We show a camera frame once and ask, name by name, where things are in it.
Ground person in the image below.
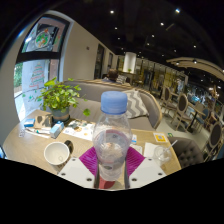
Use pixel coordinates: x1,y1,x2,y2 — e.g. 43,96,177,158
101,68,119,84

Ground grey white zigzag cushion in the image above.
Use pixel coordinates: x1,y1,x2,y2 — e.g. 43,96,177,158
123,88,149,120

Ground grey curved sofa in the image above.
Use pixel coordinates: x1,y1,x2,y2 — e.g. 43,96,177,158
64,78,163,131

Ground brown printed card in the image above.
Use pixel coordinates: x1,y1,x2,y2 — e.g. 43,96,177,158
34,114,54,130

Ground white paper napkin pack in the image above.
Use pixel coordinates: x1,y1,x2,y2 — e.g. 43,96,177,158
129,133,138,145

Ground white printed ceramic mug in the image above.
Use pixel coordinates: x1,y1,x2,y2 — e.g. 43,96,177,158
43,139,74,167

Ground group of ceiling spotlights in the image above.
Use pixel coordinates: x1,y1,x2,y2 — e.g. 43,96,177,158
108,6,201,64

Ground clear plastic cup with straw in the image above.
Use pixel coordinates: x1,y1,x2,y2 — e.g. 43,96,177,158
153,139,179,163

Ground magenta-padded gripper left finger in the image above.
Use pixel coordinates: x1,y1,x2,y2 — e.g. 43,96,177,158
57,146,100,189

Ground yellow table card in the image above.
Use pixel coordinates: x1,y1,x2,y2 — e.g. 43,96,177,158
152,132,169,144

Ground group of wooden dining chairs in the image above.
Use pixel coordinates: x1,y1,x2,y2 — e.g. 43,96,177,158
159,84,224,158

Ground blue white card box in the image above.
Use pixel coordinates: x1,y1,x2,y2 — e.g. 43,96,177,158
23,118,36,128

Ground clear blue-capped water bottle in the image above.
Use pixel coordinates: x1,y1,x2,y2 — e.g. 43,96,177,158
92,90,133,183

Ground green potted plant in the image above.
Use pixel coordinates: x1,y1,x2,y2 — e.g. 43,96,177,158
35,77,91,122

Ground dark grey tufted chair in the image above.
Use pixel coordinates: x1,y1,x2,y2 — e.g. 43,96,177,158
168,136,205,169

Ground small light blue carton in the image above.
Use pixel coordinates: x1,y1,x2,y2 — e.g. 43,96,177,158
49,120,65,139

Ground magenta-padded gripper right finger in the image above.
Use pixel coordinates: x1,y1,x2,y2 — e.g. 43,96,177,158
124,146,168,190

